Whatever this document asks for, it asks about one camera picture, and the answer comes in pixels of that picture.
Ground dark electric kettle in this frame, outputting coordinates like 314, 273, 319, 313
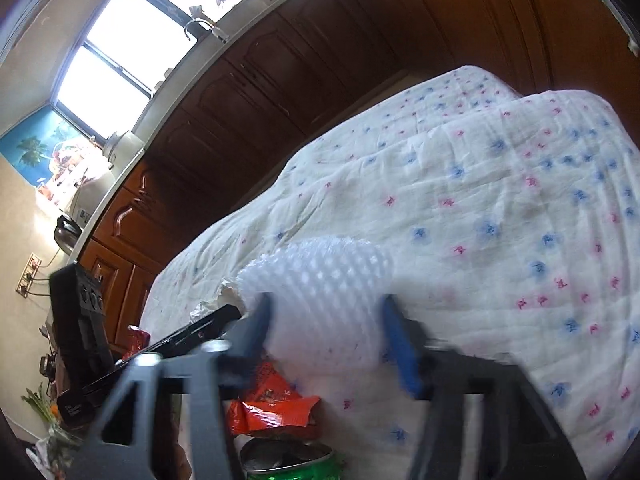
53, 213, 84, 254

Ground red snack wrapper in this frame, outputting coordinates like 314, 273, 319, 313
227, 360, 322, 437

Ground wall socket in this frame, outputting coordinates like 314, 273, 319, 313
14, 252, 42, 294

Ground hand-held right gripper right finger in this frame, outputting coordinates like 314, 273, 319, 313
382, 294, 587, 480

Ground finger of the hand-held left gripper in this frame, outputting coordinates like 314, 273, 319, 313
81, 305, 244, 395

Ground chrome faucet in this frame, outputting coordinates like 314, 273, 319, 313
182, 16, 230, 44

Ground white paper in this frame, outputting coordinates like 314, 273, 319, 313
189, 280, 247, 322

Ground kitchen window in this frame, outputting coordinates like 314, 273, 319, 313
52, 0, 313, 113

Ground red foil wrapper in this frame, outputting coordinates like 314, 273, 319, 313
126, 325, 152, 359

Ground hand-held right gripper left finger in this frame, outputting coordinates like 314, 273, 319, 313
65, 292, 274, 480

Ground white rice cooker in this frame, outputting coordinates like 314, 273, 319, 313
69, 169, 120, 222

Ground white container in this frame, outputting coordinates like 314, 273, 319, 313
102, 129, 137, 162

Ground wooden base cabinets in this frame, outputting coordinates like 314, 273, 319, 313
79, 0, 640, 358

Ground green metal can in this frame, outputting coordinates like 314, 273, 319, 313
239, 436, 337, 480

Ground grey kitchen countertop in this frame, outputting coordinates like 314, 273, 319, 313
72, 0, 346, 263

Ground green leafy vegetables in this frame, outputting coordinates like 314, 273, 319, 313
20, 384, 70, 443

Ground small white foam fruit net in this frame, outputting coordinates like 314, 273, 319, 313
236, 237, 397, 372

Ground blue wall poster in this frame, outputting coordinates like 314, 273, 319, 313
0, 109, 103, 202

